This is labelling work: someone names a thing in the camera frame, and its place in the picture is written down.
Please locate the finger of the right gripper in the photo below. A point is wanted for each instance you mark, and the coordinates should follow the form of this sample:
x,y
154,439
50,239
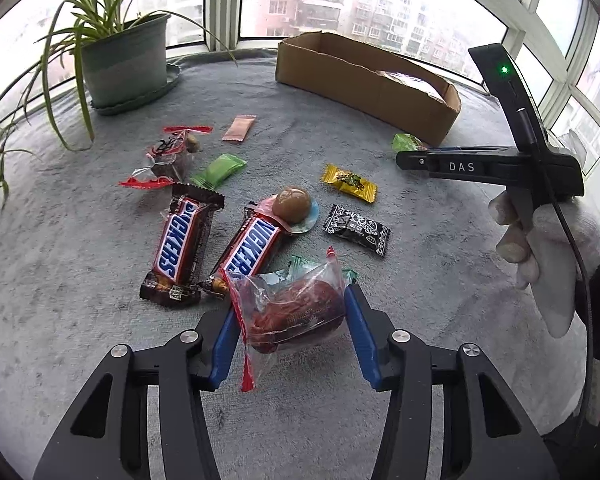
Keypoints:
x,y
419,160

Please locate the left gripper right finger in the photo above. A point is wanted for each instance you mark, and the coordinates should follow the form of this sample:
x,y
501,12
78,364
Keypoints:
x,y
487,433

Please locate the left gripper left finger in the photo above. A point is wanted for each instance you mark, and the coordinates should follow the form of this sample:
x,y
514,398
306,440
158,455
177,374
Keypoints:
x,y
103,435

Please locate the yellow candy packet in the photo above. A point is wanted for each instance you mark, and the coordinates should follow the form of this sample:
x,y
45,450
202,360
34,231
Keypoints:
x,y
348,182

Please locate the black white candy packet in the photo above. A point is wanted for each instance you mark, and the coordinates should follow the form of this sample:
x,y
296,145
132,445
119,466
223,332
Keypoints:
x,y
350,225

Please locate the brown chocolate ball cup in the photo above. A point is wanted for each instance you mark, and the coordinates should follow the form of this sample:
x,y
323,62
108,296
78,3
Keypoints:
x,y
293,209

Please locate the Snickers bar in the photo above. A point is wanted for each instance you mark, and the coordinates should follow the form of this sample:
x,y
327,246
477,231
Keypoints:
x,y
172,281
249,251

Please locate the clear bag red dates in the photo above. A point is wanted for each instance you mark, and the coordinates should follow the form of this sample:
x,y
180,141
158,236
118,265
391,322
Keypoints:
x,y
285,317

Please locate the green candy packet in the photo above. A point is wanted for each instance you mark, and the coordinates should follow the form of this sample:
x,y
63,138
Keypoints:
x,y
218,171

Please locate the clear red-end candy bag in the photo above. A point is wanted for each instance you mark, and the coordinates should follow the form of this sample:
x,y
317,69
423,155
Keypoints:
x,y
168,160

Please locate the bagged sliced bread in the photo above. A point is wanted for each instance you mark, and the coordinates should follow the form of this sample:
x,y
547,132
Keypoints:
x,y
413,82

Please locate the teal candy packet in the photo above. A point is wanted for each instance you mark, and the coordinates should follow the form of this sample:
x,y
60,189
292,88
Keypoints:
x,y
297,267

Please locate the white gloved right hand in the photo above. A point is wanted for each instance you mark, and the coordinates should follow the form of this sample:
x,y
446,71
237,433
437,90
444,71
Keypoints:
x,y
544,258

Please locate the brown cardboard box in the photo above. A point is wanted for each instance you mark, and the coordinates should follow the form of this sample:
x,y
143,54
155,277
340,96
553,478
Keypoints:
x,y
345,71

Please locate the pink wafer snack packet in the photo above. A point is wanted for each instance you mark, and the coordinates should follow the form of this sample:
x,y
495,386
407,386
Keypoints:
x,y
239,128

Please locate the green plant pot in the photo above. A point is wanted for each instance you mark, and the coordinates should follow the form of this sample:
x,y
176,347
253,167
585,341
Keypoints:
x,y
126,64

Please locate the spider plant leaves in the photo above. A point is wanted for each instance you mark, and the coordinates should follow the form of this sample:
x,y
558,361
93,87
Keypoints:
x,y
75,24

